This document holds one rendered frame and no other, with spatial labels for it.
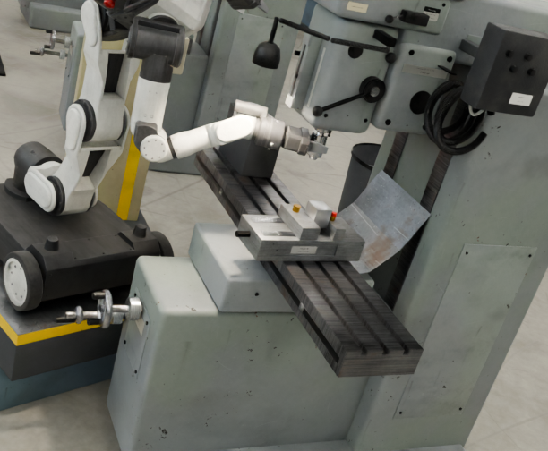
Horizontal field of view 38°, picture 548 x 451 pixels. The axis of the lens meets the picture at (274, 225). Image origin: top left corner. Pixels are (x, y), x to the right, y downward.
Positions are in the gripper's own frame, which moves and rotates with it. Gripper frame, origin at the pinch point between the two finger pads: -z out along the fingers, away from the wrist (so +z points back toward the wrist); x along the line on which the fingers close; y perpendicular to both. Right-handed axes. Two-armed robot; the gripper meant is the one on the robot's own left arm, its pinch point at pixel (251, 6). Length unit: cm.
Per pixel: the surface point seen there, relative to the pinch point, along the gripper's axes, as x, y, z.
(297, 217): 52, -76, 12
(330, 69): 62, -39, 32
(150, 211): -135, -52, -122
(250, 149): 13, -51, -7
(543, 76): 111, -29, 9
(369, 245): 57, -73, -23
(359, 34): 69, -30, 33
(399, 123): 73, -43, 6
